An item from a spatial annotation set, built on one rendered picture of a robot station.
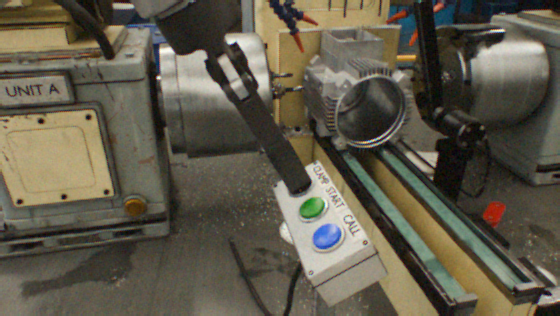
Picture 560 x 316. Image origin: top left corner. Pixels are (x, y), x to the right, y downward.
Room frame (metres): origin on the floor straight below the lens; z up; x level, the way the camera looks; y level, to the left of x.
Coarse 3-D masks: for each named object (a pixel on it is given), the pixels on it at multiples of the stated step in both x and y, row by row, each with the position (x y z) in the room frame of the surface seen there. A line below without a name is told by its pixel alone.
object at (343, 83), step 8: (312, 64) 0.94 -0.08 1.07; (320, 64) 0.94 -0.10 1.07; (344, 80) 0.77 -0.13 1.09; (400, 80) 0.79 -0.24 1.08; (408, 80) 0.80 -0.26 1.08; (344, 88) 0.77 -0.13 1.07; (336, 136) 0.78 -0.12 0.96; (392, 136) 0.79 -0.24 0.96; (400, 136) 0.80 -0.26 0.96; (336, 144) 0.76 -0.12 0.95; (344, 144) 0.77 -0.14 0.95
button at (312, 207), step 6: (312, 198) 0.38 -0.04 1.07; (318, 198) 0.37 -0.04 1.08; (306, 204) 0.37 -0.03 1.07; (312, 204) 0.37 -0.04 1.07; (318, 204) 0.36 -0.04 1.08; (324, 204) 0.36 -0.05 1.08; (300, 210) 0.37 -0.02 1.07; (306, 210) 0.36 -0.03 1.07; (312, 210) 0.36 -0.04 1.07; (318, 210) 0.35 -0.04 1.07; (306, 216) 0.35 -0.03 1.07; (312, 216) 0.35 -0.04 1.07
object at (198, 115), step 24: (168, 48) 0.77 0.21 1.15; (264, 48) 0.78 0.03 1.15; (168, 72) 0.71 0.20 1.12; (192, 72) 0.71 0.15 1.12; (264, 72) 0.73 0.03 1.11; (168, 96) 0.69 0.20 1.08; (192, 96) 0.69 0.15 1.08; (216, 96) 0.69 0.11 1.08; (264, 96) 0.71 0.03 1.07; (168, 120) 0.68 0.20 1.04; (192, 120) 0.68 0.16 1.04; (216, 120) 0.69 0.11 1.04; (240, 120) 0.70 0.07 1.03; (192, 144) 0.69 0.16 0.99; (216, 144) 0.70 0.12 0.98; (240, 144) 0.71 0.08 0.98
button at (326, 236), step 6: (318, 228) 0.33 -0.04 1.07; (324, 228) 0.32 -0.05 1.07; (330, 228) 0.32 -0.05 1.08; (336, 228) 0.32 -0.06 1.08; (318, 234) 0.32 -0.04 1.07; (324, 234) 0.32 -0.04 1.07; (330, 234) 0.31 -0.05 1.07; (336, 234) 0.31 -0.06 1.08; (312, 240) 0.32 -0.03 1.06; (318, 240) 0.31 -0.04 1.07; (324, 240) 0.31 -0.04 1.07; (330, 240) 0.31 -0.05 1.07; (336, 240) 0.31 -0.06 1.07; (318, 246) 0.31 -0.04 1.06; (324, 246) 0.30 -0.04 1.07; (330, 246) 0.30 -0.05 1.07
